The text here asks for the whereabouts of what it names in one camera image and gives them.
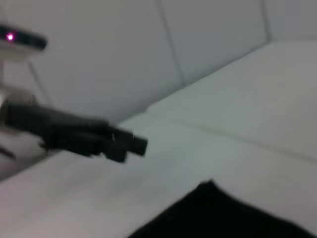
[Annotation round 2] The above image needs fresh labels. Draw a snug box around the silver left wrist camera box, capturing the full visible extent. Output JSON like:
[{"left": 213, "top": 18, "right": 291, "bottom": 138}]
[{"left": 0, "top": 24, "right": 48, "bottom": 60}]

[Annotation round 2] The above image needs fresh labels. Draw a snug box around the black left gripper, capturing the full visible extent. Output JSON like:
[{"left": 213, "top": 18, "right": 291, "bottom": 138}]
[{"left": 4, "top": 100, "right": 149, "bottom": 164}]

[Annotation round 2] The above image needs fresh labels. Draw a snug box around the black shirt with FREE print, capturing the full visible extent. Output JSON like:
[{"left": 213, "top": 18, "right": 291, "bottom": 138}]
[{"left": 127, "top": 180, "right": 317, "bottom": 238}]

